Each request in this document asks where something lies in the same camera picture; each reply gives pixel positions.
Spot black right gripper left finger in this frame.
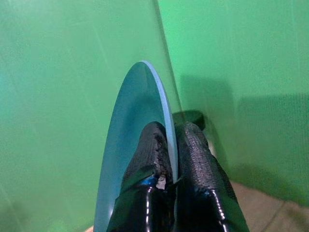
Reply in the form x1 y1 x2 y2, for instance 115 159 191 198
106 121 175 232

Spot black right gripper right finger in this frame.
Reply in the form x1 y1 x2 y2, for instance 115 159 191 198
173 121 250 232

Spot blue round plate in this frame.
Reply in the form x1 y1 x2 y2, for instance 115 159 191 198
93 60 179 232

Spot green cloth backdrop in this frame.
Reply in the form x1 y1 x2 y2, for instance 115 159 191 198
0 0 309 232

